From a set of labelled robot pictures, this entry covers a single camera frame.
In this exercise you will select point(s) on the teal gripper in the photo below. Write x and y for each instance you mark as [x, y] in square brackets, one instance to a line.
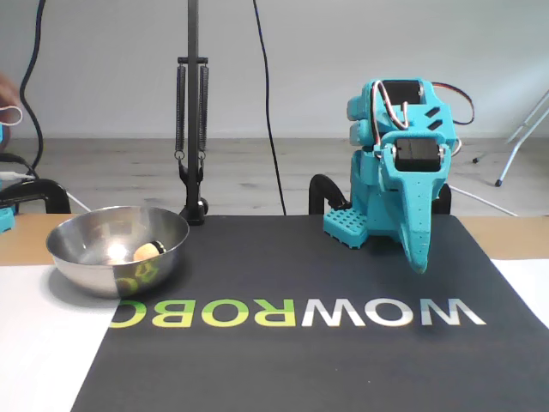
[413, 182]

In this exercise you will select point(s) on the orange ball with black base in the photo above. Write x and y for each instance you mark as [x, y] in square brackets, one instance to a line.
[143, 252]

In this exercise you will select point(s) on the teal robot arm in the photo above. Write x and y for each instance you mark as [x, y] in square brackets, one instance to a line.
[364, 193]

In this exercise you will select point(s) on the metal bowl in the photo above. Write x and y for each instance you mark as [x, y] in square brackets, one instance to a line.
[86, 274]

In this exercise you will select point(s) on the person hand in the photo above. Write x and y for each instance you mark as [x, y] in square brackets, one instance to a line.
[7, 90]

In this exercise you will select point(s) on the white folding stand legs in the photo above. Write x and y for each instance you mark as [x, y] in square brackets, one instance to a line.
[512, 154]

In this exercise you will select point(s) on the white paper sheet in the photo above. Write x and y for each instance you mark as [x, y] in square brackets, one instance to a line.
[527, 283]
[34, 343]

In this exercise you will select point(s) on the black mat with WOWROBO print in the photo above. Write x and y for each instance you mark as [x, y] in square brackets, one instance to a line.
[257, 365]

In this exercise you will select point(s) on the black coil spring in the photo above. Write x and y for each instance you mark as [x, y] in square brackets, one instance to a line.
[203, 111]
[180, 111]

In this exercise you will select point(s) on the black stand pole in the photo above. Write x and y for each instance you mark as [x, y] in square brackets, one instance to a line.
[193, 86]

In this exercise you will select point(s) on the large black table clamp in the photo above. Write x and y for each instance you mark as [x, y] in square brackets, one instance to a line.
[56, 193]

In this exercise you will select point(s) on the white plug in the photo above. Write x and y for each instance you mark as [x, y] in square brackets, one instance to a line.
[13, 174]

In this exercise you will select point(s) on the teal printed robot part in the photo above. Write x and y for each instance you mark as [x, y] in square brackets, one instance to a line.
[5, 219]

